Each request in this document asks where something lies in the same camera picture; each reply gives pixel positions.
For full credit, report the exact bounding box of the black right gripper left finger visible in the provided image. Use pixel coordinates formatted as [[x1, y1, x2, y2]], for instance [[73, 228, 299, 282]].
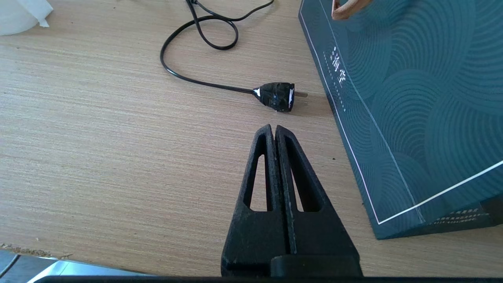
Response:
[[221, 124, 291, 276]]

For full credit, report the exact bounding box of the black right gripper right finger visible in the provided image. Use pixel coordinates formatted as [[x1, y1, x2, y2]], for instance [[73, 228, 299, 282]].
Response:
[[275, 125, 360, 260]]

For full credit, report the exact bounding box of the dark blue paper gift bag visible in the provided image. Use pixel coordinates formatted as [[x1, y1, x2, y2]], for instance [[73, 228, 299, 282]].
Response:
[[298, 0, 503, 240]]

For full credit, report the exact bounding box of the grey robot torso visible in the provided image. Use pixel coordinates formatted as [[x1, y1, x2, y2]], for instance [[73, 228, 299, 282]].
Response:
[[0, 248, 158, 283]]

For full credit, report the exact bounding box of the white toilet paper roll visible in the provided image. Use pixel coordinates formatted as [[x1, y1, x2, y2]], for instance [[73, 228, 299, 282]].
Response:
[[0, 0, 53, 37]]

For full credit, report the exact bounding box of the black lamp power cord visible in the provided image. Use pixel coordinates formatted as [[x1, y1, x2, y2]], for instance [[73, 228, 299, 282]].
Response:
[[160, 0, 309, 113]]

